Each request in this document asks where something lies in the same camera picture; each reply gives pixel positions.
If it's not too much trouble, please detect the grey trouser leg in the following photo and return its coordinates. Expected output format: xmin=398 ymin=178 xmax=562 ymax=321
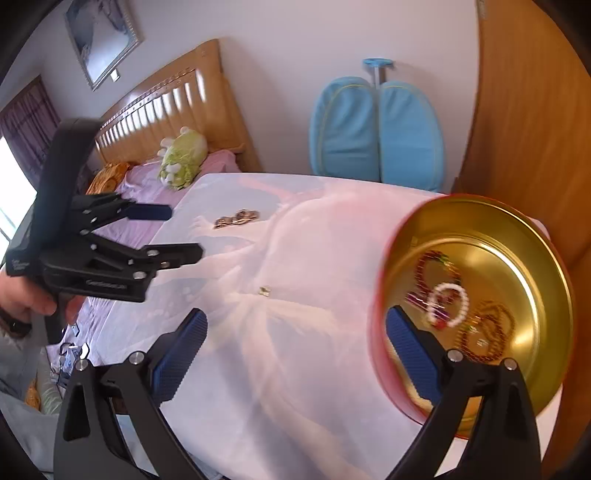
xmin=1 ymin=333 xmax=62 ymax=479

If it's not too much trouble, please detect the framed wall picture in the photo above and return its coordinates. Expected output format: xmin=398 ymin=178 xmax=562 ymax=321
xmin=64 ymin=0 xmax=142 ymax=91

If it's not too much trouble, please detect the purple curtain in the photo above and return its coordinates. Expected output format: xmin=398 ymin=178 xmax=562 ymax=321
xmin=1 ymin=76 xmax=60 ymax=189

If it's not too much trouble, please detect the green white plush toy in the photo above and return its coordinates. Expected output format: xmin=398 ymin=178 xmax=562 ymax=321
xmin=157 ymin=126 xmax=208 ymax=190

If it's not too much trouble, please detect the wooden wardrobe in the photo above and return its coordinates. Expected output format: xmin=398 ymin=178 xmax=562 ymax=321
xmin=456 ymin=1 xmax=590 ymax=419

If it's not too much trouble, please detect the light blue folding chair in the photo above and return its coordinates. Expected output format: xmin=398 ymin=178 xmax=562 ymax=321
xmin=308 ymin=58 xmax=446 ymax=192

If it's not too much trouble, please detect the round red gold tin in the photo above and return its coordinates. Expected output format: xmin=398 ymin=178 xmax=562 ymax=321
xmin=369 ymin=195 xmax=574 ymax=423

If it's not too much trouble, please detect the white printed table cloth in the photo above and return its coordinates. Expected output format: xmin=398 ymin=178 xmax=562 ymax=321
xmin=90 ymin=174 xmax=445 ymax=479

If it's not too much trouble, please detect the orange patterned pillow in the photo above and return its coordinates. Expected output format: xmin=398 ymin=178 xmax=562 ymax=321
xmin=86 ymin=162 xmax=135 ymax=195

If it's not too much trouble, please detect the person's left hand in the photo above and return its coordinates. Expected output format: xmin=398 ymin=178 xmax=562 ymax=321
xmin=0 ymin=268 xmax=57 ymax=323

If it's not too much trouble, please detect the pink bed sheet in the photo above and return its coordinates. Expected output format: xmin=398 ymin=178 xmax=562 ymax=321
xmin=61 ymin=150 xmax=240 ymax=345

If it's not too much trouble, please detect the brown wooden bead necklace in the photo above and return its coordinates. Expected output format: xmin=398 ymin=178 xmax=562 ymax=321
xmin=457 ymin=300 xmax=516 ymax=363

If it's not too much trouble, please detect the wooden headboard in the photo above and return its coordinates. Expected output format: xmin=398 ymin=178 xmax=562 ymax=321
xmin=96 ymin=39 xmax=263 ymax=173

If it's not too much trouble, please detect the white pearl bead bracelet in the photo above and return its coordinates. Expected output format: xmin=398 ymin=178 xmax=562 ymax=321
xmin=426 ymin=281 xmax=471 ymax=329

